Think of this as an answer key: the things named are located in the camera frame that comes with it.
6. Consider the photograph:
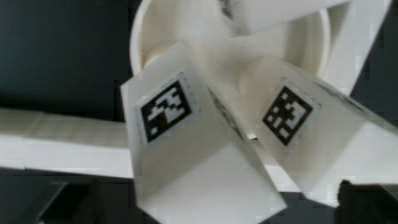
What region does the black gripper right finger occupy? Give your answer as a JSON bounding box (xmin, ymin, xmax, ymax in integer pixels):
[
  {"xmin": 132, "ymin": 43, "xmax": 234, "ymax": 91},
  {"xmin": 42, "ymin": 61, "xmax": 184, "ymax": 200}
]
[{"xmin": 333, "ymin": 180, "xmax": 398, "ymax": 224}]

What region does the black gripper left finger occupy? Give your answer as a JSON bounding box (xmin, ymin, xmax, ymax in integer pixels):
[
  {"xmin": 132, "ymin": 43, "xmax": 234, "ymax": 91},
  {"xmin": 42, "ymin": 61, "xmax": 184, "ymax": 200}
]
[{"xmin": 28, "ymin": 181, "xmax": 106, "ymax": 224}]

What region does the white stool leg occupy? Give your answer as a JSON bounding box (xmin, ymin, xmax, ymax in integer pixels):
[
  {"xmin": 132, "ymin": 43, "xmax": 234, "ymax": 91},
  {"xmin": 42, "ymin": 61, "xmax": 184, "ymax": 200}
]
[
  {"xmin": 122, "ymin": 44, "xmax": 285, "ymax": 224},
  {"xmin": 239, "ymin": 55, "xmax": 398, "ymax": 206},
  {"xmin": 214, "ymin": 0, "xmax": 349, "ymax": 35}
]

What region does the white round stool seat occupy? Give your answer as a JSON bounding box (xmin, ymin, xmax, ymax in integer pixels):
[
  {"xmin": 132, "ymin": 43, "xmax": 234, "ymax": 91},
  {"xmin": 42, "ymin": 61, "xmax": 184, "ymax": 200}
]
[{"xmin": 129, "ymin": 0, "xmax": 330, "ymax": 75}]

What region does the white front border rail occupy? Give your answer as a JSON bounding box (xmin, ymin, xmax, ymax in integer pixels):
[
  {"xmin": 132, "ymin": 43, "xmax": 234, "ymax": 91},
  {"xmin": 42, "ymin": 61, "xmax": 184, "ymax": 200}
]
[{"xmin": 0, "ymin": 108, "xmax": 132, "ymax": 178}]

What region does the white border rail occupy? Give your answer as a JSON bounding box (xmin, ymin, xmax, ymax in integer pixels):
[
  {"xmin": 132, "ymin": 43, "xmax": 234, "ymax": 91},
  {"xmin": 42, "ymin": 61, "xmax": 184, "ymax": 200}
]
[
  {"xmin": 323, "ymin": 0, "xmax": 392, "ymax": 94},
  {"xmin": 0, "ymin": 108, "xmax": 132, "ymax": 178}
]

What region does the white right border rail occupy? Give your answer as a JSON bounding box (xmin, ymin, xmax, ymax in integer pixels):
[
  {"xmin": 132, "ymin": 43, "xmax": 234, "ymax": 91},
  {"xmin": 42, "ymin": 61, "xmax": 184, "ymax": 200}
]
[{"xmin": 323, "ymin": 0, "xmax": 392, "ymax": 94}]

